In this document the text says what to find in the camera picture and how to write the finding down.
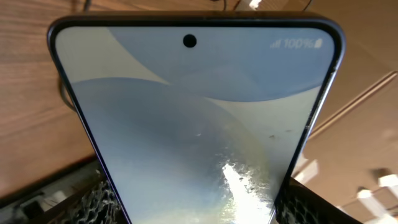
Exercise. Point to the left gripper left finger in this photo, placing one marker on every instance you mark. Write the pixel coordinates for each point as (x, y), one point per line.
(95, 204)

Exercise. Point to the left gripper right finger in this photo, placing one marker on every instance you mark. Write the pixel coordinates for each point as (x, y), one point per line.
(297, 204)

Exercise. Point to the blue Galaxy S24+ smartphone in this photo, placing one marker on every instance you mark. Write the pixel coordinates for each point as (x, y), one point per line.
(197, 117)

